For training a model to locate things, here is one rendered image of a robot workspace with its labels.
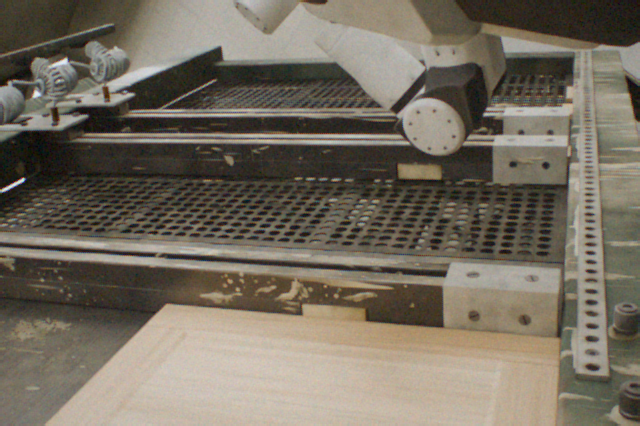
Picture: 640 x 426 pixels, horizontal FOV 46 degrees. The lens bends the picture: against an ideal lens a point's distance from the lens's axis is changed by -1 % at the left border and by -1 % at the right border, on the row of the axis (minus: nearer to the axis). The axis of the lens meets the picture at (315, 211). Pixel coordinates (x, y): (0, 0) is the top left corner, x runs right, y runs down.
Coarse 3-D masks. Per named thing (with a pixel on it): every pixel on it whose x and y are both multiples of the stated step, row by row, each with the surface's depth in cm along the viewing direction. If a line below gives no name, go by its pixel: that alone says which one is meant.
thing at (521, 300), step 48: (0, 240) 109; (48, 240) 107; (0, 288) 107; (48, 288) 104; (96, 288) 101; (144, 288) 98; (192, 288) 96; (240, 288) 94; (288, 288) 91; (336, 288) 89; (384, 288) 87; (432, 288) 85; (480, 288) 83; (528, 288) 82
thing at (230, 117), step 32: (96, 96) 183; (128, 96) 179; (96, 128) 180; (128, 128) 177; (160, 128) 174; (192, 128) 172; (224, 128) 169; (256, 128) 167; (288, 128) 164; (320, 128) 162; (352, 128) 159; (384, 128) 157; (480, 128) 151; (512, 128) 149; (544, 128) 147
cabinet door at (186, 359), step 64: (192, 320) 93; (256, 320) 92; (320, 320) 90; (128, 384) 81; (192, 384) 80; (256, 384) 79; (320, 384) 78; (384, 384) 77; (448, 384) 76; (512, 384) 75
